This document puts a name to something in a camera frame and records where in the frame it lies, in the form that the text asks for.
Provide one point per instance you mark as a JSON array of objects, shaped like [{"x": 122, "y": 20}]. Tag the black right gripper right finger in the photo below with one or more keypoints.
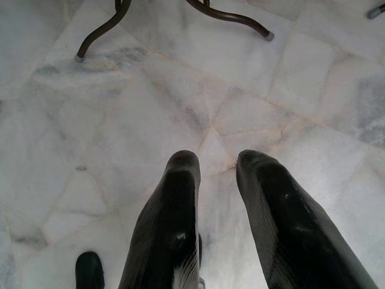
[{"x": 294, "y": 234}]

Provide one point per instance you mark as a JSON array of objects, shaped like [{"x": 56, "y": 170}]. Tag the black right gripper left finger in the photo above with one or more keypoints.
[{"x": 162, "y": 228}]

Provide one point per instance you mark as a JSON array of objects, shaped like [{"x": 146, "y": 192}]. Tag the black robot foot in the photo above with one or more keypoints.
[{"x": 89, "y": 271}]

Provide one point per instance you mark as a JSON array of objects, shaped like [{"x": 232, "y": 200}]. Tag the curved brown table leg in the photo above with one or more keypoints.
[
  {"x": 90, "y": 33},
  {"x": 229, "y": 15}
]

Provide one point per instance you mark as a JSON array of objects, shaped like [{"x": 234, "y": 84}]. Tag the black straight table leg frame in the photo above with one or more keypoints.
[{"x": 376, "y": 11}]

